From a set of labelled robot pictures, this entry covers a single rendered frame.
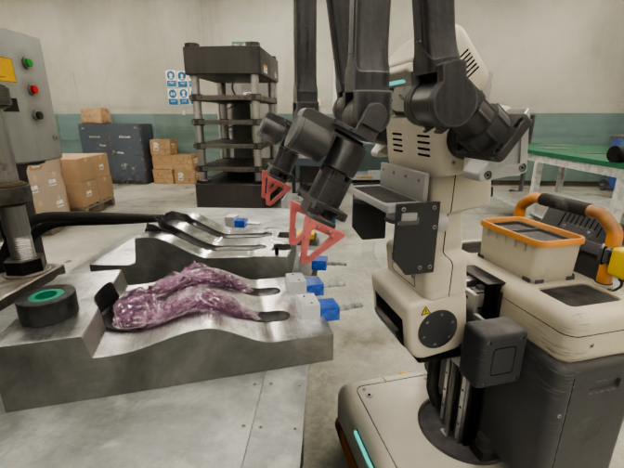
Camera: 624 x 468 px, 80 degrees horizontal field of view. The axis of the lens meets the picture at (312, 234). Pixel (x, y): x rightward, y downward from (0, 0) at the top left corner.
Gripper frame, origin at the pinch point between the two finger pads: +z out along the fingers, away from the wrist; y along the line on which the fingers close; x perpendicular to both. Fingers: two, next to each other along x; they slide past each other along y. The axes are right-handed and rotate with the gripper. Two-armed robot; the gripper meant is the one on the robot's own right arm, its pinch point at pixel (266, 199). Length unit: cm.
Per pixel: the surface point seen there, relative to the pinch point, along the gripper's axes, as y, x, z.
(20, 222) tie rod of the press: -13, -56, 35
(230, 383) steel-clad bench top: 50, -3, 23
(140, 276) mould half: 7.5, -22.3, 30.0
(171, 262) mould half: 9.9, -17.0, 22.9
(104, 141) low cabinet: -687, -183, 115
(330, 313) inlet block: 41.9, 11.6, 9.6
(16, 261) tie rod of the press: -12, -54, 46
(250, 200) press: -379, 58, 60
